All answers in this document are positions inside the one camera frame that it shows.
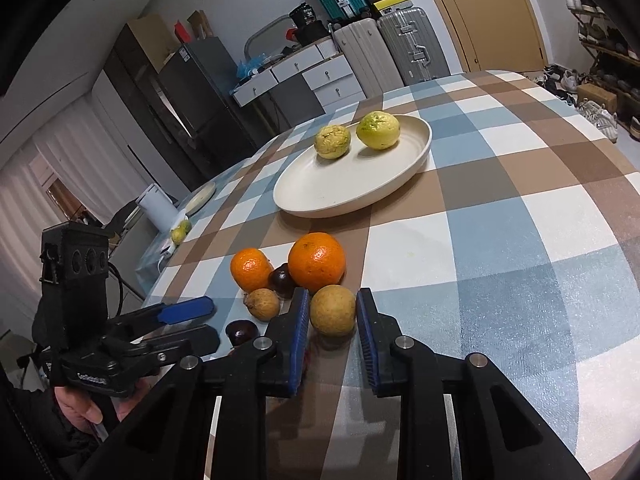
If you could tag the person's left hand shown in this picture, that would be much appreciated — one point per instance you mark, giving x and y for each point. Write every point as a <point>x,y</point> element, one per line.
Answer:
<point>80,407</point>

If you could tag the white desk with drawers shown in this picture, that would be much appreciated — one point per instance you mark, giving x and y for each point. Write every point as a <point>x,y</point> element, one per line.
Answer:
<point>320,75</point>

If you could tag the wooden door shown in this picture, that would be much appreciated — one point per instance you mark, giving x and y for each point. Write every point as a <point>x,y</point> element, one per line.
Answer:
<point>490,15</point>

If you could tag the tall dark cabinet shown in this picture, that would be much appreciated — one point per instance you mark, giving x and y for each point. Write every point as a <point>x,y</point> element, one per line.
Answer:
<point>135,110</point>

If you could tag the dark purple plum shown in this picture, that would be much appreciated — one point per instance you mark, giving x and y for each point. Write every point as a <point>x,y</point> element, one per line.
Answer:
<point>280,280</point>

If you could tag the small yellow-green fruit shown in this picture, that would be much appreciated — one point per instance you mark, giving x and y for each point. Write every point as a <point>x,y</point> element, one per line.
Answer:
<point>179,234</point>

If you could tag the large orange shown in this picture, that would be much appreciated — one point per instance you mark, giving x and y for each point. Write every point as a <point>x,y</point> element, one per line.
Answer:
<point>317,262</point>

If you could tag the brown paper box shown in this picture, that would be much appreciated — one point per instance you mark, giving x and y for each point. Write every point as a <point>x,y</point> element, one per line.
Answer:
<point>200,25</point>

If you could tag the beige suitcase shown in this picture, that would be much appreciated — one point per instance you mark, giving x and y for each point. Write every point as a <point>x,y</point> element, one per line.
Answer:
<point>367,57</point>

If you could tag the red packet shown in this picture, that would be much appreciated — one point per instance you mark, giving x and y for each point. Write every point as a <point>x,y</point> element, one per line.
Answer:
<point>182,33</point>

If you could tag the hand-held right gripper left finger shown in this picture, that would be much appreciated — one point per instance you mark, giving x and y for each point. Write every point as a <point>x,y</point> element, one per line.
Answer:
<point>300,340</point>

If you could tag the small brown longan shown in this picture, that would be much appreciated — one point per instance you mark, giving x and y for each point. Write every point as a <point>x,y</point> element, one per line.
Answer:
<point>262,305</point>

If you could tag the pile of shoes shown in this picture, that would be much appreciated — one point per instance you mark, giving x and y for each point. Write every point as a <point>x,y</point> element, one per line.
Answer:
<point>597,115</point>

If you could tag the blue plastic bag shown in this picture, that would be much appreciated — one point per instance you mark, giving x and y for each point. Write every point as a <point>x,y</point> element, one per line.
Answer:
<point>252,66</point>

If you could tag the silver suitcase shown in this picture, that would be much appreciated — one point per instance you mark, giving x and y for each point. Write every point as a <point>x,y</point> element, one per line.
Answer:
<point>412,45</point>

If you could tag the person's left forearm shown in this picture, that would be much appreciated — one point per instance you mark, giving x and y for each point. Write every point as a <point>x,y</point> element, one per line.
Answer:
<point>30,435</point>

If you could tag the black printed bag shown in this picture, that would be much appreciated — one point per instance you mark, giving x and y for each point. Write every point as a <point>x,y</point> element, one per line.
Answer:
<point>307,22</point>

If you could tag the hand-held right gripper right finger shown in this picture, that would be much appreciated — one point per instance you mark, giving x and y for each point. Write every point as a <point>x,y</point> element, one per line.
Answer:
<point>367,340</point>

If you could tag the small cardboard box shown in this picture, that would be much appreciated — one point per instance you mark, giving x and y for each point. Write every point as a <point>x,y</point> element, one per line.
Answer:
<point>597,99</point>

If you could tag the yellow-green guava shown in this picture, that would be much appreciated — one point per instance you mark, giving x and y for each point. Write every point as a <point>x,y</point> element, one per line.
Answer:
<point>378,131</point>

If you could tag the dark grey refrigerator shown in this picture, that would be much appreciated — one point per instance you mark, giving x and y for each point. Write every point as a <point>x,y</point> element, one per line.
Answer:
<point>205,90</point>

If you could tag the large cardboard box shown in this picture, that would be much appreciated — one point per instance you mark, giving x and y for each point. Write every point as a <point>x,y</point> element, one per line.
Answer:
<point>152,40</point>

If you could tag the small orange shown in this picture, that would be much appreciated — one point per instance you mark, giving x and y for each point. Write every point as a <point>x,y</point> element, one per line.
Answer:
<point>250,269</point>

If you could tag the cream oval plate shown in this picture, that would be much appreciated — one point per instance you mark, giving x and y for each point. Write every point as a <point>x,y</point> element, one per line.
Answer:
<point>340,185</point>

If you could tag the large brown longan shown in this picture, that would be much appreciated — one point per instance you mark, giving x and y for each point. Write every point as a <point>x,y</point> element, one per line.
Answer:
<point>332,310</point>

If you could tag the pale yellow blemished guava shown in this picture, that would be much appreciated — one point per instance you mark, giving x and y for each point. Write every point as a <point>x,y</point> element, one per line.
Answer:
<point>332,141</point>

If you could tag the yellow and black box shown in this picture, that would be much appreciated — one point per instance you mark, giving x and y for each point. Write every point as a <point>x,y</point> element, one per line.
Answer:
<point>392,2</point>

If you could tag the shoe rack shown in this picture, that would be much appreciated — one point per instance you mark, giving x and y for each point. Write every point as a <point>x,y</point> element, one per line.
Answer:
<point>605,45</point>

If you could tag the small round cream plate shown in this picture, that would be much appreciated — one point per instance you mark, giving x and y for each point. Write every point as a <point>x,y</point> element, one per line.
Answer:
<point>200,197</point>

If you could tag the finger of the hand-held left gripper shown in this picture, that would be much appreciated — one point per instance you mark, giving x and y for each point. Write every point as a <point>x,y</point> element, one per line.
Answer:
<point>200,340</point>
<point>185,309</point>

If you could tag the white curtain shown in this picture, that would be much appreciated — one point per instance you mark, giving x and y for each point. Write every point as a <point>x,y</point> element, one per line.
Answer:
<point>60,185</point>

